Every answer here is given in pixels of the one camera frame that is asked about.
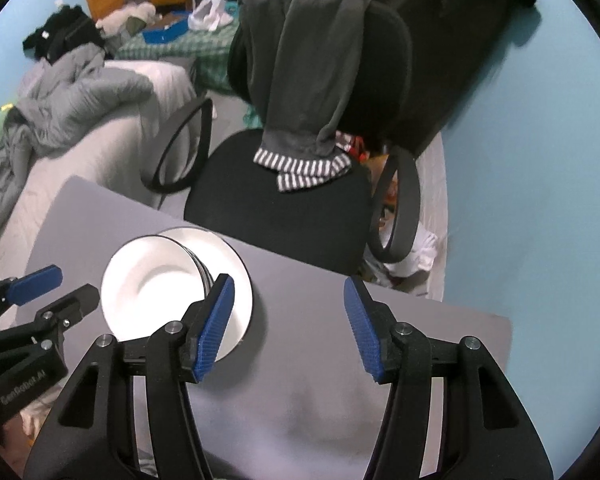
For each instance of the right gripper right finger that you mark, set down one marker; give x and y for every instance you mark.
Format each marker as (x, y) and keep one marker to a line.
(486, 432)

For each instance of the light grey bed mattress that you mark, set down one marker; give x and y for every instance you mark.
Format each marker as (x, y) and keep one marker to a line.
(109, 155)

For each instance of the blue box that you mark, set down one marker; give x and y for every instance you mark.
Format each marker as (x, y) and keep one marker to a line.
(169, 28)

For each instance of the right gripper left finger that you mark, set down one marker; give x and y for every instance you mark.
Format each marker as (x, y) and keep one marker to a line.
(90, 432)

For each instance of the grey puffy blanket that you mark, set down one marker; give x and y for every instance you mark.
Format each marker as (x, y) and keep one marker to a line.
(70, 97)

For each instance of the black office chair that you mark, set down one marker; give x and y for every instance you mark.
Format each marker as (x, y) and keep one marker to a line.
(331, 226)

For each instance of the grey ribbed bowl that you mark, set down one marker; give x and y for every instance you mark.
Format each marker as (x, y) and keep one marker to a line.
(148, 282)

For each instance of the green checkered cloth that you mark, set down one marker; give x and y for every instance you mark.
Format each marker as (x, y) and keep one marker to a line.
(210, 52)

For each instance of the dark grey striped-cuff garment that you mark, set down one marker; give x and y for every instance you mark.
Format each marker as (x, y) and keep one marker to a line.
(302, 61)

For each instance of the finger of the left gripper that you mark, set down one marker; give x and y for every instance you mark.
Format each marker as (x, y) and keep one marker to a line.
(34, 285)
(53, 321)

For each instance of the white plastic bag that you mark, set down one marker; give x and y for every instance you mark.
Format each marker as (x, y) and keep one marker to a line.
(209, 16)

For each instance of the left hand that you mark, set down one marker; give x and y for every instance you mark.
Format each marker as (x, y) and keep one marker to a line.
(17, 440)

